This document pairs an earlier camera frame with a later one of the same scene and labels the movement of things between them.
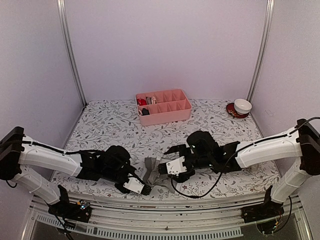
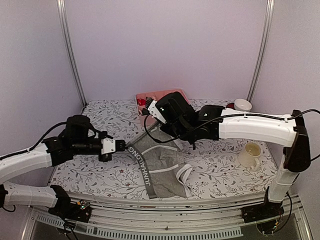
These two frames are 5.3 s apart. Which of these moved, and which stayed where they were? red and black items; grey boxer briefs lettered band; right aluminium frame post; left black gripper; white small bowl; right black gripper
Moved: grey boxer briefs lettered band; left black gripper; right black gripper
Stayed: right aluminium frame post; red and black items; white small bowl
